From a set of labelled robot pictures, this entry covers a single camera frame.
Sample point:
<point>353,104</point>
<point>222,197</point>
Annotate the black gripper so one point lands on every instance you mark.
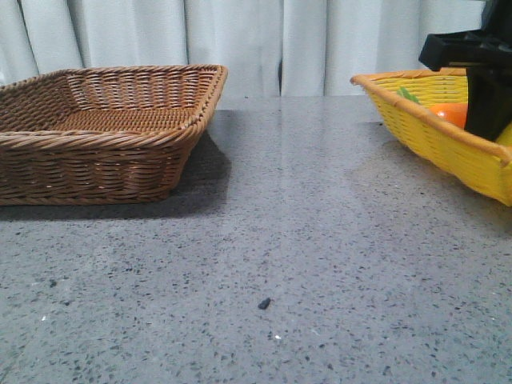
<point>487,53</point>

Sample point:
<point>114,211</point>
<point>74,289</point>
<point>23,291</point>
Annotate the orange toy carrot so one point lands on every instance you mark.
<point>452,112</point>

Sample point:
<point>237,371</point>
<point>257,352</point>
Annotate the yellow woven basket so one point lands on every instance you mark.
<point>402,99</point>

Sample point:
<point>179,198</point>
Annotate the white curtain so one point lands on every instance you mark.
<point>270,48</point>

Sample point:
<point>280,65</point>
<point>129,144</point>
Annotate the small black debris piece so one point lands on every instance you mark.
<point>264,304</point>

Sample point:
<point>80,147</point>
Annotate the brown wicker basket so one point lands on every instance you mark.
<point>106,135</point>

